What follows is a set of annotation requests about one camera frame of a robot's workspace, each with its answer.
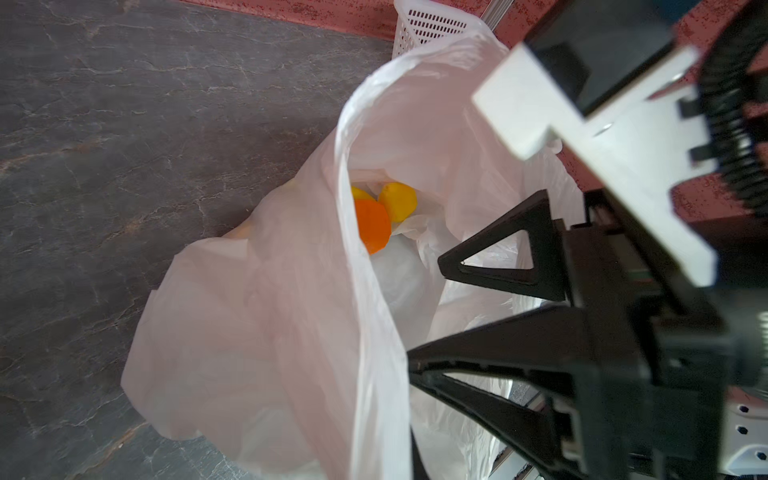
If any aluminium right corner post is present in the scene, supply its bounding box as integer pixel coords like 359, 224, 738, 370
481, 0, 515, 31

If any white perforated plastic basket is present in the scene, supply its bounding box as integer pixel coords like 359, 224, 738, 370
392, 0, 484, 59

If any orange fruit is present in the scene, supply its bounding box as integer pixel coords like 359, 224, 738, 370
354, 199, 391, 255

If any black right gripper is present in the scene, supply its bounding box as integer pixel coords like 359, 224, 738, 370
407, 190, 767, 479

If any white plastic bag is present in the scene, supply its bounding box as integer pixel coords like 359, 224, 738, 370
122, 32, 584, 479

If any yellow fruit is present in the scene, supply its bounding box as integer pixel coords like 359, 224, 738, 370
378, 182, 418, 223

